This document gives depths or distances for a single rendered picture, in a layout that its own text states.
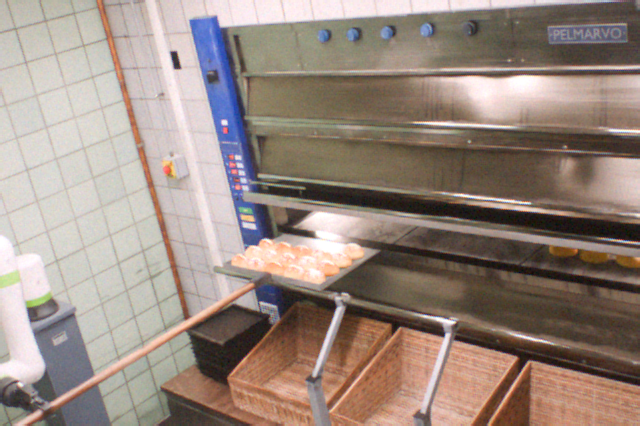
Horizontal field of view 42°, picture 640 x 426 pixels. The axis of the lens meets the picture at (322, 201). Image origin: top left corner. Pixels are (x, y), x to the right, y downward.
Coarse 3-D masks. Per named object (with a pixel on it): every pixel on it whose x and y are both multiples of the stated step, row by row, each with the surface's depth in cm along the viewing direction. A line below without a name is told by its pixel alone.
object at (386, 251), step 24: (336, 240) 355; (360, 240) 349; (432, 264) 321; (456, 264) 312; (480, 264) 306; (504, 264) 303; (552, 288) 287; (576, 288) 280; (600, 288) 274; (624, 288) 270
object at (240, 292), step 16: (240, 288) 321; (224, 304) 314; (192, 320) 304; (160, 336) 296; (176, 336) 299; (144, 352) 289; (112, 368) 281; (80, 384) 275; (96, 384) 277; (64, 400) 269; (32, 416) 262
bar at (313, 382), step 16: (224, 272) 350; (288, 288) 324; (304, 288) 318; (336, 304) 307; (352, 304) 302; (368, 304) 297; (384, 304) 293; (336, 320) 305; (432, 320) 278; (448, 320) 274; (448, 336) 273; (448, 352) 273; (320, 368) 301; (320, 384) 300; (432, 384) 269; (320, 400) 301; (432, 400) 269; (320, 416) 302; (416, 416) 266
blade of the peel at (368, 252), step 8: (272, 240) 368; (280, 240) 367; (288, 240) 365; (296, 240) 364; (304, 240) 362; (312, 240) 360; (320, 240) 358; (312, 248) 352; (328, 248) 348; (336, 248) 347; (368, 248) 340; (368, 256) 333; (224, 264) 349; (352, 264) 329; (360, 264) 328; (240, 272) 344; (248, 272) 340; (256, 272) 336; (344, 272) 322; (280, 280) 327; (288, 280) 324; (296, 280) 320; (304, 280) 317; (328, 280) 316; (320, 288) 313
